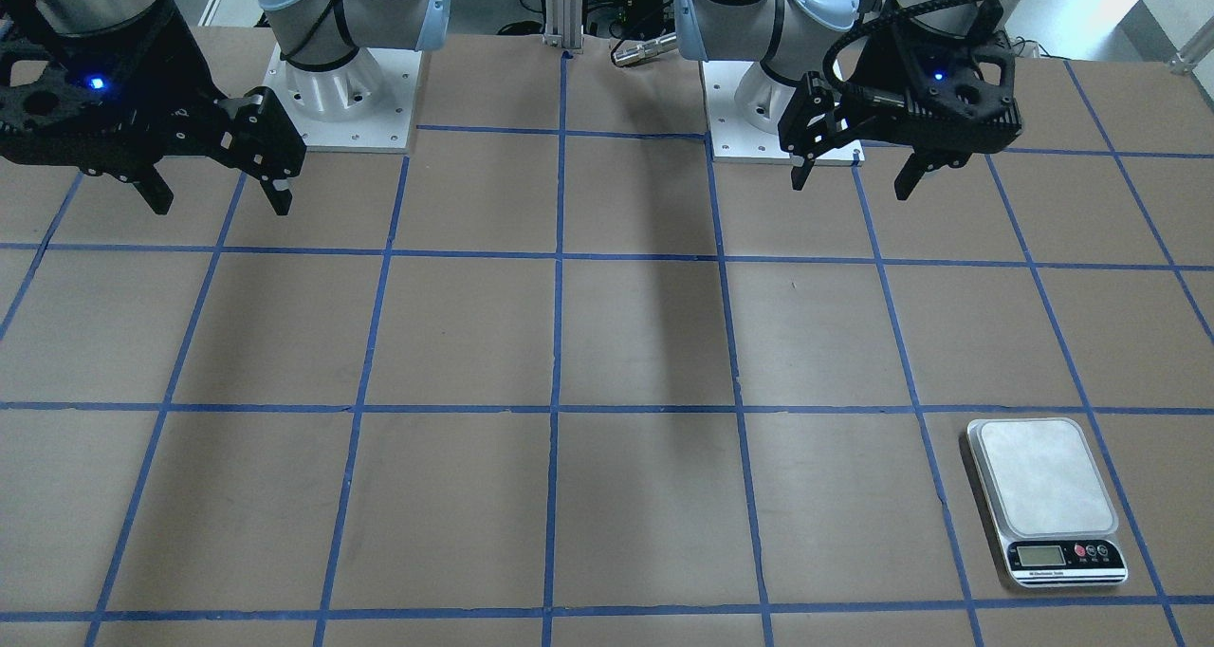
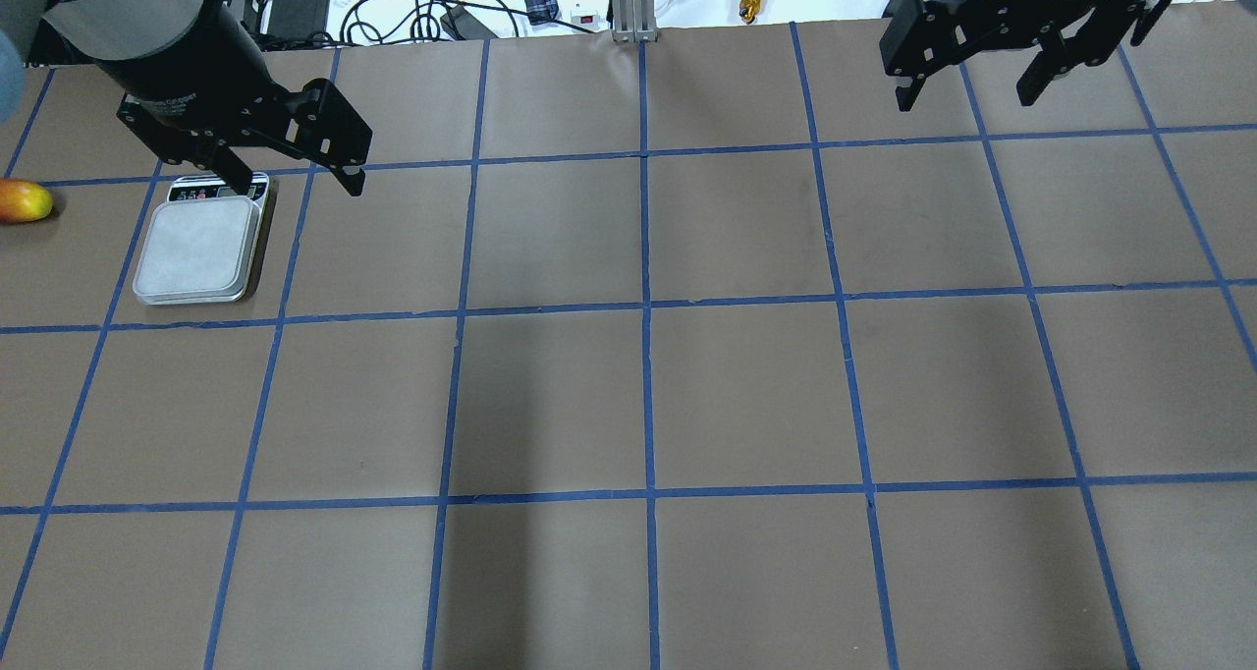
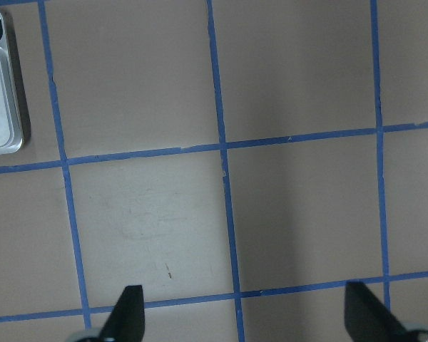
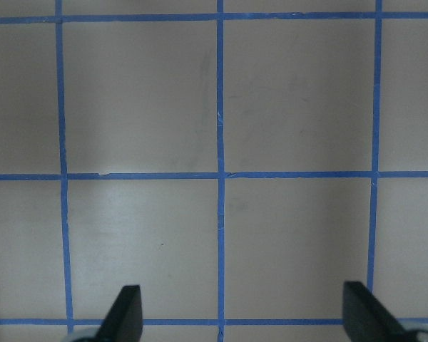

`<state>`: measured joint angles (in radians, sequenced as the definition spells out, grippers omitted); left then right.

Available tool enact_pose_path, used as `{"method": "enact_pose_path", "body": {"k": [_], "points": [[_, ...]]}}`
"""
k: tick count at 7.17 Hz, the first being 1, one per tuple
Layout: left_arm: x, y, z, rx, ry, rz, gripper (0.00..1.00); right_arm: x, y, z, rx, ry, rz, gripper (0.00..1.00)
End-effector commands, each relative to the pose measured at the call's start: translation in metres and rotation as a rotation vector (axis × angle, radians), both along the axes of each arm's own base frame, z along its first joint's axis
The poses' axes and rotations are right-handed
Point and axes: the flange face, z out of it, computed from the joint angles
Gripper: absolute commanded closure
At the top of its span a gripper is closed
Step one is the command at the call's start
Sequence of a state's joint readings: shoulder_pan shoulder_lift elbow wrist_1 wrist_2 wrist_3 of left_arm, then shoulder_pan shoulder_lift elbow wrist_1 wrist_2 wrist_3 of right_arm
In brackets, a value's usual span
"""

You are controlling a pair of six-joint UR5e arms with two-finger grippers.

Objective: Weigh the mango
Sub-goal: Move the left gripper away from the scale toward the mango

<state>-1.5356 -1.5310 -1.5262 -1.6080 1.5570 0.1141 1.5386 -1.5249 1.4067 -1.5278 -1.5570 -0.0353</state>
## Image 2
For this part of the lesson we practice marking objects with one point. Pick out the digital kitchen scale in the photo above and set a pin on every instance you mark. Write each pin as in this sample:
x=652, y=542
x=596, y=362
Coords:
x=200, y=245

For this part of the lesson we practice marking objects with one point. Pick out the red yellow mango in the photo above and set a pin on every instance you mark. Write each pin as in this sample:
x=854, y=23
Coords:
x=24, y=201

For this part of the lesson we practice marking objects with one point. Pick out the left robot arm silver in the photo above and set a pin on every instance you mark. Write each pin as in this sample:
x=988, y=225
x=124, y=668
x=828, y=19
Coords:
x=128, y=34

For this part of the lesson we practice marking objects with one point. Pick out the white red switch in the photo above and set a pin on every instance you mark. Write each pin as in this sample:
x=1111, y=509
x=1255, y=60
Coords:
x=586, y=17

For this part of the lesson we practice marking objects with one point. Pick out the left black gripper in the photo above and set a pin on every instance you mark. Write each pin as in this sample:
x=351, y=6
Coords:
x=189, y=73

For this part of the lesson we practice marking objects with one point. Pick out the black power adapter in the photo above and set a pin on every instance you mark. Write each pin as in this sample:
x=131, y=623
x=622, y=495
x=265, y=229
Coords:
x=296, y=19

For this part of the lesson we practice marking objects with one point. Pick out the aluminium frame post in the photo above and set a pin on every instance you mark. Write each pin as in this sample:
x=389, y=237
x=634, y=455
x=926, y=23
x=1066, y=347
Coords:
x=633, y=21

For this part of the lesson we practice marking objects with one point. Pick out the small blue black box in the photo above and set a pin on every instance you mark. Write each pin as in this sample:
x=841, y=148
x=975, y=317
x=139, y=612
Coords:
x=541, y=12

